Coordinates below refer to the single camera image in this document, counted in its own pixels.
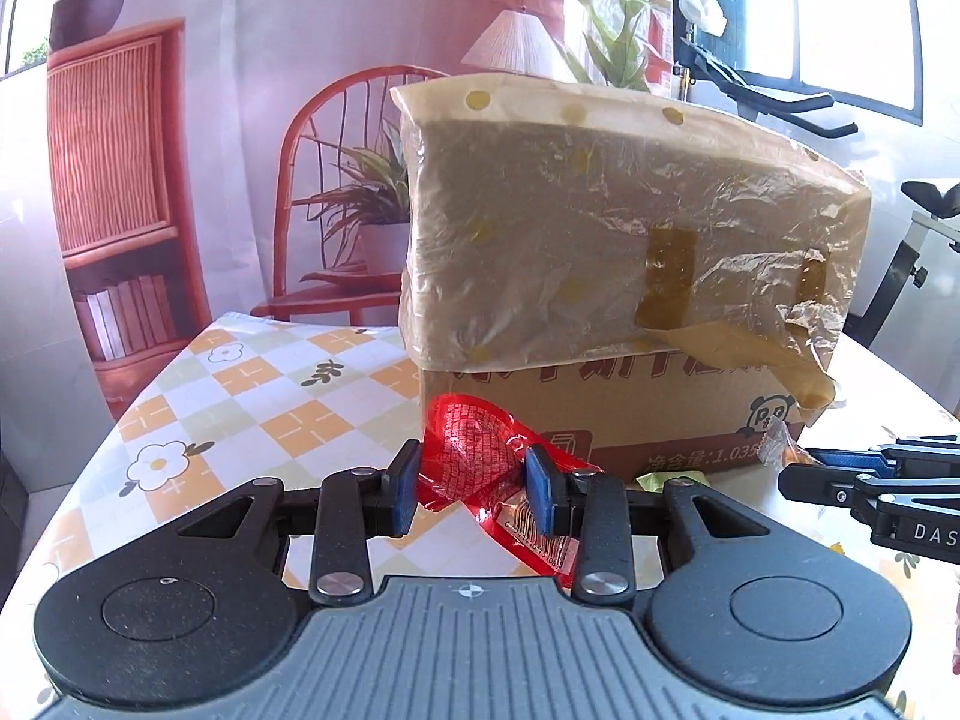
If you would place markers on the white cloth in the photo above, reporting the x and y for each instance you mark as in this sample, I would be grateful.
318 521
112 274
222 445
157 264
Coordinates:
701 11

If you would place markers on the red transparent snack packet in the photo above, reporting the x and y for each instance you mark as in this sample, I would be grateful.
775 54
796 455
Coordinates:
472 450

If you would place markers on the white exercise bike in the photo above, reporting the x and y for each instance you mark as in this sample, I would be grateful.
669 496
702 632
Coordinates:
911 277

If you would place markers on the brown cardboard box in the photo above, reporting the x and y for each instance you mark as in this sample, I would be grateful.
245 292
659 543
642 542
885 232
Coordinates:
660 412

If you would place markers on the printed room backdrop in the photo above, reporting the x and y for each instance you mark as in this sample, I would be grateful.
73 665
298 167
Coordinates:
225 127

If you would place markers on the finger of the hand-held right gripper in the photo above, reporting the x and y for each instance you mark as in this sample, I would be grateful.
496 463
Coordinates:
919 454
821 484

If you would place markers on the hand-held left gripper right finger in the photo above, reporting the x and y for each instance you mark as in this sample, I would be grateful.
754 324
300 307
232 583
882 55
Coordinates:
544 491

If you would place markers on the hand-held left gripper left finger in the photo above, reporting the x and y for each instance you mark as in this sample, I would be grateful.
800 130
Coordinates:
405 491

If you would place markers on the dark-framed window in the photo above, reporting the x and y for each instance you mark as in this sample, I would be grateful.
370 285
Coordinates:
787 7

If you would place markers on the small green packet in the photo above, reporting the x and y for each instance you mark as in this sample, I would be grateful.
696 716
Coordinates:
671 480

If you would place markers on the yellowish dotted plastic bag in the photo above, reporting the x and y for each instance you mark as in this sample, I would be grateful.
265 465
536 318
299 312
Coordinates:
600 225

